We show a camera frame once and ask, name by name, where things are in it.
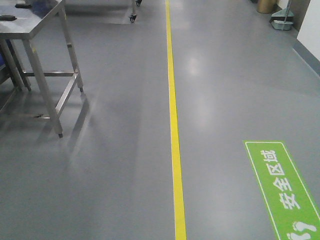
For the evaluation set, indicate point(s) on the green dustpan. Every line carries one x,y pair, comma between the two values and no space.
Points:
283,19

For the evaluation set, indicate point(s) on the brown cylindrical column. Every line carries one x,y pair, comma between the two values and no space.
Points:
266,6

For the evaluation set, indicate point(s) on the green floor safety sign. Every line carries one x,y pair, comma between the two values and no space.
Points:
293,213

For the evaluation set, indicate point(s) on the stainless steel work table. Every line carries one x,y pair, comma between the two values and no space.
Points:
21,56

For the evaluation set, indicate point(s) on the brake pad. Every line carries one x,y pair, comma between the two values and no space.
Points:
23,5
7,18

